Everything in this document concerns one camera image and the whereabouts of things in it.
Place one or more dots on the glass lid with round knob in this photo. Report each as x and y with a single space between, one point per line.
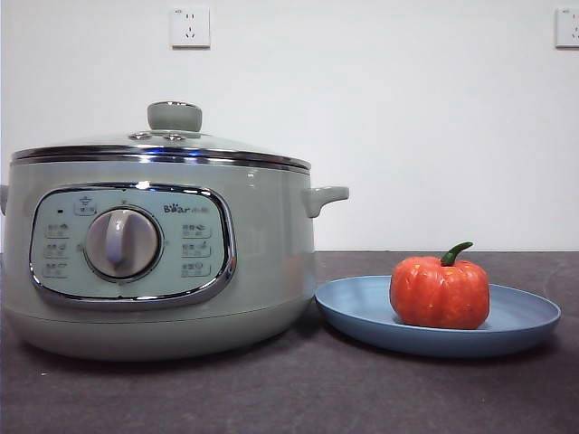
174 117

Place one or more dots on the orange pumpkin with green stem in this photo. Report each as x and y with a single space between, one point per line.
439 294

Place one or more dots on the pale green electric steamer pot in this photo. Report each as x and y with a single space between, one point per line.
262 253

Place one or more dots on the blue plate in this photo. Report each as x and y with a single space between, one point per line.
515 325

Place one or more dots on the white wall socket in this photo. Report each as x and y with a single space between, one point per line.
567 29
190 27

